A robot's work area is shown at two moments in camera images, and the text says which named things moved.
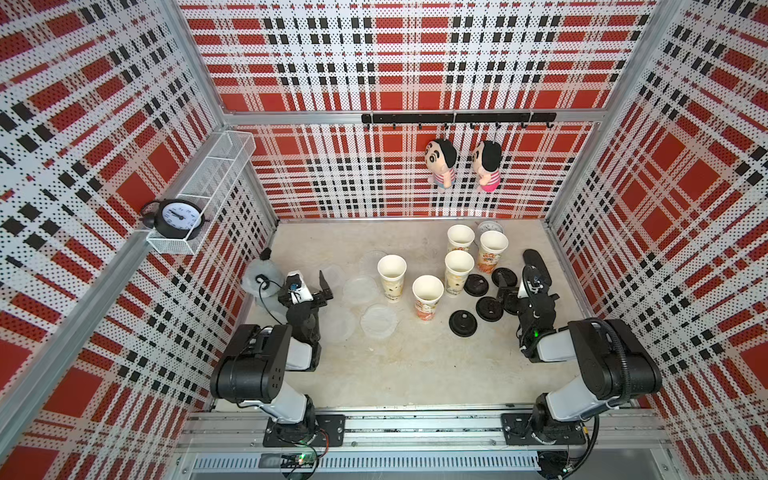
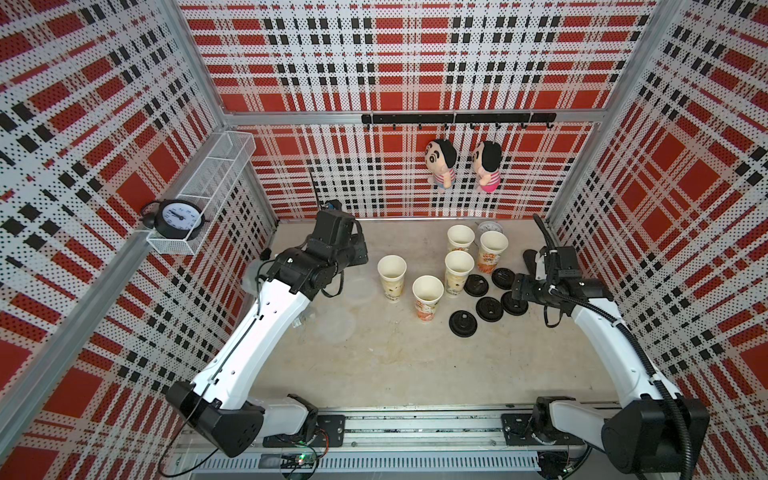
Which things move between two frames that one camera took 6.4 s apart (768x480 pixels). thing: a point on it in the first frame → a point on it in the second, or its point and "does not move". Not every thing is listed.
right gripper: (503, 290) → (523, 287)
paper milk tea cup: (392, 268) does not move
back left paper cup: (460, 237) does not move
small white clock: (489, 225) does not move
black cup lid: (511, 302) does not move
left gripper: (318, 297) → (361, 256)
